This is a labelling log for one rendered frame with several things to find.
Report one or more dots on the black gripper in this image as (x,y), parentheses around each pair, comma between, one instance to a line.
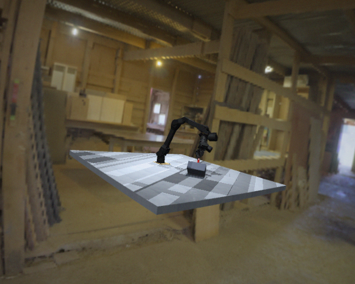
(203,145)

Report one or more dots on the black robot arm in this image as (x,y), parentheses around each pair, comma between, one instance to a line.
(206,135)

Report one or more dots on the grey square panel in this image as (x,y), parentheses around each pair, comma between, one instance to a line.
(196,170)

